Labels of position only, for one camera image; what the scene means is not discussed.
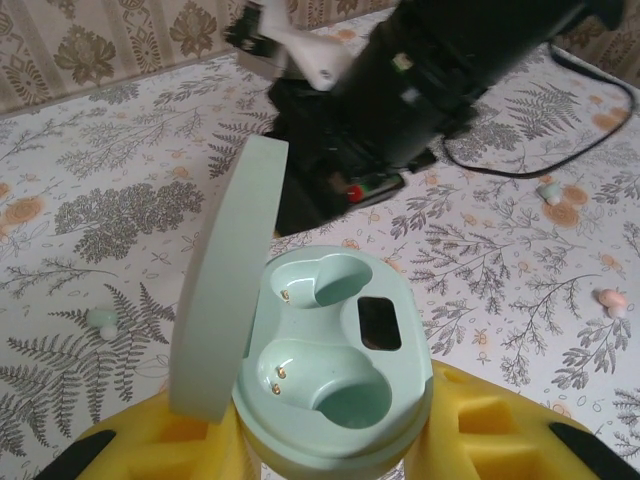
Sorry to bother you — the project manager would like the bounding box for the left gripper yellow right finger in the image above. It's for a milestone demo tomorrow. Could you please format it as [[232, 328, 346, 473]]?
[[399, 357, 640, 480]]

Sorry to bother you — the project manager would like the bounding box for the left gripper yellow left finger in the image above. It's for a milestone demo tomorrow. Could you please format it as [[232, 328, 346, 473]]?
[[42, 394, 261, 480]]

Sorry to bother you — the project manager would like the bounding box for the floral patterned table cover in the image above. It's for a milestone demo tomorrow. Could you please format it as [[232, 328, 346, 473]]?
[[0, 4, 640, 480]]

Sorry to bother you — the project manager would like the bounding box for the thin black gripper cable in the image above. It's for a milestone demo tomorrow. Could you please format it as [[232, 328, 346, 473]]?
[[442, 42, 637, 180]]

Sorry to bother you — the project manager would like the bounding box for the pink wireless earbud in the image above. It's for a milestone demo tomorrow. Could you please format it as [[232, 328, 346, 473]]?
[[597, 288, 629, 319]]

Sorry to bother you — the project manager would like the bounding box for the mint green wireless earbud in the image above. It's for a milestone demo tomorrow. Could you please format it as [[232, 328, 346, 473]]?
[[87, 308, 119, 337], [535, 182, 564, 205]]

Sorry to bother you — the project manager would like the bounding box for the mint green earbud charging case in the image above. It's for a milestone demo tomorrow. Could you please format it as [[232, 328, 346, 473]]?
[[168, 135, 435, 480]]

